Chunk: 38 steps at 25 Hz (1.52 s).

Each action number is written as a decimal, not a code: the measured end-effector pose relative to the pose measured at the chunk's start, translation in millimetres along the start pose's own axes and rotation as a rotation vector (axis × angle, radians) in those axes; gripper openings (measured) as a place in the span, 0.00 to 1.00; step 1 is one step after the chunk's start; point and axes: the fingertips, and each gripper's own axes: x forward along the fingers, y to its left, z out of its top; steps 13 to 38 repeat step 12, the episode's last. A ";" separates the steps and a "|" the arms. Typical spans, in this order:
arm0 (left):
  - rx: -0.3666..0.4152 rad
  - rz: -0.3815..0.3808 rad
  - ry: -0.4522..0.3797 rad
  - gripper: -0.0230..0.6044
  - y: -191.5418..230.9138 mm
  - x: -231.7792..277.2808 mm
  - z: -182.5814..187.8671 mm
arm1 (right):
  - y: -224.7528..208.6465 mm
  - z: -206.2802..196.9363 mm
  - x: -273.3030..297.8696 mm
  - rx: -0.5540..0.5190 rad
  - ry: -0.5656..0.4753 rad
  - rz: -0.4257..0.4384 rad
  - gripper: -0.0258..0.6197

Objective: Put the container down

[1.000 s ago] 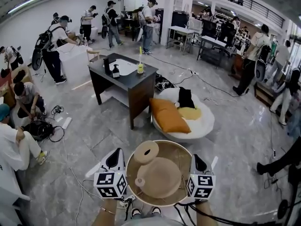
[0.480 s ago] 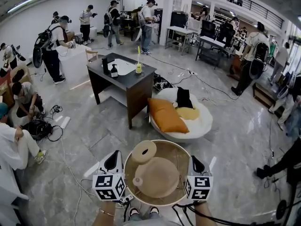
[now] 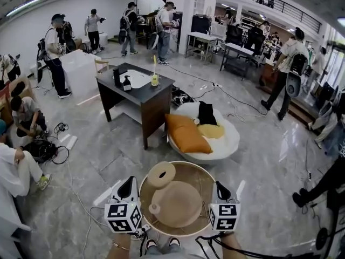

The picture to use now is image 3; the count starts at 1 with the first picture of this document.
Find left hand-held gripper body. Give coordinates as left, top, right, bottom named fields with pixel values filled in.
left=104, top=194, right=143, bottom=235

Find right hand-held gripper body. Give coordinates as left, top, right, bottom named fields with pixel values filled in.
left=208, top=196, right=242, bottom=232

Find person's right forearm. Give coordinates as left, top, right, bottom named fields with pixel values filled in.
left=215, top=232, right=247, bottom=259

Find person's left forearm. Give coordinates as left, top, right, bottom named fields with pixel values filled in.
left=105, top=232, right=141, bottom=259

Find round beige basin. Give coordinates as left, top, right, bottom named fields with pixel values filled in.
left=139, top=160, right=216, bottom=237

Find beige spool-shaped ornament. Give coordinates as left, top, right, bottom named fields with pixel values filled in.
left=147, top=161, right=176, bottom=190

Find small white power socket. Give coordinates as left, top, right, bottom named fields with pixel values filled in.
left=134, top=223, right=151, bottom=236

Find person's left shoe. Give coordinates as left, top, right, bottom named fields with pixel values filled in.
left=144, top=238, right=158, bottom=253

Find white round lounge chair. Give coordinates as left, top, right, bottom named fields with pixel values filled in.
left=168, top=102, right=240, bottom=165

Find person's blue jeans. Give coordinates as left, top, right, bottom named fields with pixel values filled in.
left=140, top=246, right=200, bottom=259

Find orange cushion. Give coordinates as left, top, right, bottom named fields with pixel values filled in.
left=164, top=113, right=213, bottom=155

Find yellow cushion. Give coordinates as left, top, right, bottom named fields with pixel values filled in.
left=197, top=123, right=225, bottom=139

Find black garment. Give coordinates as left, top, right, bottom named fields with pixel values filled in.
left=198, top=101, right=218, bottom=126

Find black equipment bag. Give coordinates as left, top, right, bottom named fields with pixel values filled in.
left=20, top=138, right=59, bottom=163

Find dark wooden sink cabinet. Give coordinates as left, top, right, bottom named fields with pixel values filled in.
left=95, top=62, right=176, bottom=151

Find black round stand base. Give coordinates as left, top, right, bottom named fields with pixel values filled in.
left=315, top=227, right=329, bottom=251

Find black backpack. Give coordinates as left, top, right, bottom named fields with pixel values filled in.
left=171, top=85, right=195, bottom=107

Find low wooden bench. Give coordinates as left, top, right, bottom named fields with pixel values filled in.
left=287, top=96, right=321, bottom=128

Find white sink basin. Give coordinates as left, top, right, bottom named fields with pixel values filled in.
left=118, top=69, right=151, bottom=89

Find black sink faucet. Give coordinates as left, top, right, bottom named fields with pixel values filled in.
left=112, top=66, right=127, bottom=87

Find white cabinet box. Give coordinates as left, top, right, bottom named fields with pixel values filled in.
left=59, top=49, right=102, bottom=97

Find light wooden chair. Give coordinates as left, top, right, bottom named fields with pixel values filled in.
left=94, top=58, right=110, bottom=74

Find brown wooden armchair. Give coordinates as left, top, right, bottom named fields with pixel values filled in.
left=0, top=75, right=36, bottom=124

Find white metal desk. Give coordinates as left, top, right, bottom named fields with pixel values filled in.
left=185, top=31, right=218, bottom=62

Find thin gold bracelet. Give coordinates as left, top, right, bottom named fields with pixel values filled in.
left=112, top=240, right=132, bottom=252

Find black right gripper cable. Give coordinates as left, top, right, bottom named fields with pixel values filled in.
left=194, top=233, right=324, bottom=259

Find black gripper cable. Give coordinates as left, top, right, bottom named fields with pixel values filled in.
left=132, top=228, right=151, bottom=256
left=194, top=233, right=324, bottom=259

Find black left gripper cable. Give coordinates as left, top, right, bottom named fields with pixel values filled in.
left=132, top=228, right=151, bottom=256

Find black cable loop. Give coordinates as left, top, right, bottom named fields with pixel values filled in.
left=51, top=145, right=70, bottom=165

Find black charger with cables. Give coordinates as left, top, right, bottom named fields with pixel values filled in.
left=53, top=122, right=70, bottom=135

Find black frame table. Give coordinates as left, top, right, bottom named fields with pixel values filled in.
left=219, top=42, right=256, bottom=80

